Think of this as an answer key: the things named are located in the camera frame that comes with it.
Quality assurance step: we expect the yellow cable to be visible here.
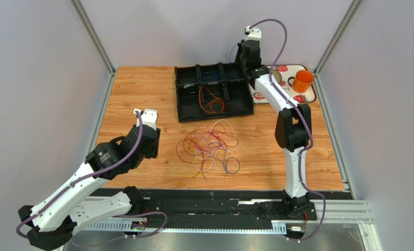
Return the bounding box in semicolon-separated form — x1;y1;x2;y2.
177;153;222;178

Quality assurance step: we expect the orange mug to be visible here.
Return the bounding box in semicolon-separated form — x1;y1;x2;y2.
287;70;314;93

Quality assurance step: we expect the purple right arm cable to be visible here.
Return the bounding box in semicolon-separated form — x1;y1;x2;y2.
248;18;327;243

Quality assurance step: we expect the right aluminium corner post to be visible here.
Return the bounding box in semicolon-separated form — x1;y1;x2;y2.
314;0;364;76

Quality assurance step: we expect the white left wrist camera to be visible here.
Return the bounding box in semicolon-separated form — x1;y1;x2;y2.
134;109;158;130

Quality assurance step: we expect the white cable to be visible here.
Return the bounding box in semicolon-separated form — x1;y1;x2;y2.
193;120;237;174

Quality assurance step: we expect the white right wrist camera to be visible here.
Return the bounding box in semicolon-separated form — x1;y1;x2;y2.
245;26;262;42

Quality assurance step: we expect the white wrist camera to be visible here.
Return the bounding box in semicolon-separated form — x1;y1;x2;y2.
245;26;262;42
134;109;158;130

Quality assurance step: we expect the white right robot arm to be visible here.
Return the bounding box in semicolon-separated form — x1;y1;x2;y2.
235;40;312;219

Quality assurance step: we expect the black compartment organizer tray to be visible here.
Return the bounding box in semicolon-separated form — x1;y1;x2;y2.
174;63;254;122

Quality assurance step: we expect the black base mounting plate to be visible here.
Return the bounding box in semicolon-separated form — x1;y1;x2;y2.
88;188;354;231

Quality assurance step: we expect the beige ceramic bowl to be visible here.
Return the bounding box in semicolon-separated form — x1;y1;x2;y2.
271;69;282;85

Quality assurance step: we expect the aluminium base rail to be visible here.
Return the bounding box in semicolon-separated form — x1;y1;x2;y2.
84;199;372;235

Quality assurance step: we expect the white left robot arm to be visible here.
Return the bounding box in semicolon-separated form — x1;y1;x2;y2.
16;122;160;250

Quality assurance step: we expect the blue cable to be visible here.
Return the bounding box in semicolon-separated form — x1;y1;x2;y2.
203;71;225;84

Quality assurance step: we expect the orange cable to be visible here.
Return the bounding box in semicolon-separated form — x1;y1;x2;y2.
198;86;227;115

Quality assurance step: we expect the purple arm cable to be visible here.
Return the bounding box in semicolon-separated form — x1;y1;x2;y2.
15;110;168;248
248;18;327;243

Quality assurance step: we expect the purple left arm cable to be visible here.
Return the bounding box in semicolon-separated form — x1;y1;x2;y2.
15;110;168;248

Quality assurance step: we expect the aluminium corner frame post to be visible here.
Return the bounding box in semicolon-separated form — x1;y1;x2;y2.
70;0;116;75

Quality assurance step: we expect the pink cable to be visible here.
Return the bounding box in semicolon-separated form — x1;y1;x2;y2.
206;119;239;154

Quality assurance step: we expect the red cable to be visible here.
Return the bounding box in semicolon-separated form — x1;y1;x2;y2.
175;127;239;175

